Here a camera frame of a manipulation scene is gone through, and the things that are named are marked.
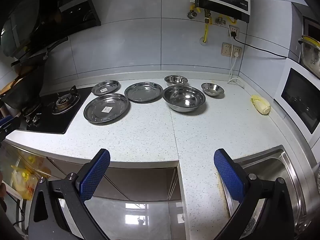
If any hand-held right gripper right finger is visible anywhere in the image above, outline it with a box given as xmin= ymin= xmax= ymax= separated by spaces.
xmin=213 ymin=148 xmax=296 ymax=240

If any small deep steel bowl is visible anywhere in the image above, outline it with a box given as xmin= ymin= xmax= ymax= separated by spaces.
xmin=164 ymin=75 xmax=188 ymax=87

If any plain steel plate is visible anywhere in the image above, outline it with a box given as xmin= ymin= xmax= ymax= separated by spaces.
xmin=124 ymin=82 xmax=163 ymax=103

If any black wok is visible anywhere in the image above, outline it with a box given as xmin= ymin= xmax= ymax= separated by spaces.
xmin=0 ymin=37 xmax=68 ymax=110

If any stainless steel sink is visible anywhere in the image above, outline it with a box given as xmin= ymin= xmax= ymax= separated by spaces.
xmin=220 ymin=145 xmax=317 ymax=240

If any steel pot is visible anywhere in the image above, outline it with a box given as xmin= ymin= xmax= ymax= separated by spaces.
xmin=299 ymin=35 xmax=320 ymax=78

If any white microwave oven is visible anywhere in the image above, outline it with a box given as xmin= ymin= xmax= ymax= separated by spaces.
xmin=274 ymin=66 xmax=320 ymax=150

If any small labelled steel plate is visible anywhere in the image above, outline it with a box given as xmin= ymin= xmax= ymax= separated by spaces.
xmin=91 ymin=80 xmax=121 ymax=96

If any large labelled steel plate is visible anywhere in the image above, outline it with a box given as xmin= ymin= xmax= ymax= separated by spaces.
xmin=83 ymin=93 xmax=130 ymax=123

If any gas burner grate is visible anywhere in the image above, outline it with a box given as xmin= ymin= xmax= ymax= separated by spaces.
xmin=21 ymin=102 xmax=43 ymax=127
xmin=51 ymin=85 xmax=81 ymax=115

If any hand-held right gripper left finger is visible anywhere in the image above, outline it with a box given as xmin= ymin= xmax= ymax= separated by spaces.
xmin=26 ymin=148 xmax=112 ymax=240

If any yellow gas hose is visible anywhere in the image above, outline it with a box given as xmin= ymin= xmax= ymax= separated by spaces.
xmin=203 ymin=17 xmax=210 ymax=44

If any empty wall outlet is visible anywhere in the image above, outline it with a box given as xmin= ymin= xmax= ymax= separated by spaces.
xmin=221 ymin=42 xmax=233 ymax=55

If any grey base cabinet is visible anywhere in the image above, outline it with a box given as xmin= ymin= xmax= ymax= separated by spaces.
xmin=46 ymin=156 xmax=180 ymax=202

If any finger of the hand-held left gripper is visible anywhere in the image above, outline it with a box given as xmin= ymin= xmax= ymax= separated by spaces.
xmin=0 ymin=114 xmax=21 ymax=143

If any yellow plastic bag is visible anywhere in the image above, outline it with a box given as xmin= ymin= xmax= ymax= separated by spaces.
xmin=10 ymin=155 xmax=38 ymax=200

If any napa cabbage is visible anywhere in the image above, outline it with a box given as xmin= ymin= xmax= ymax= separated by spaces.
xmin=250 ymin=94 xmax=271 ymax=115

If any black glass gas stove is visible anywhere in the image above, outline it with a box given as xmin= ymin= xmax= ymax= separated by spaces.
xmin=16 ymin=85 xmax=93 ymax=135

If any white power cable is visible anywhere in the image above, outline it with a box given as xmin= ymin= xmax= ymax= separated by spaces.
xmin=227 ymin=51 xmax=245 ymax=88

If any black power cable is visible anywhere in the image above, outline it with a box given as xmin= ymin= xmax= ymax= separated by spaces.
xmin=231 ymin=29 xmax=288 ymax=60

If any small flared steel bowl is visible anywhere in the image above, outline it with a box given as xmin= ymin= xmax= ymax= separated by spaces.
xmin=201 ymin=82 xmax=225 ymax=97

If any black range hood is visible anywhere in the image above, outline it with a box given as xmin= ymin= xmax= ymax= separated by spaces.
xmin=0 ymin=0 xmax=101 ymax=67

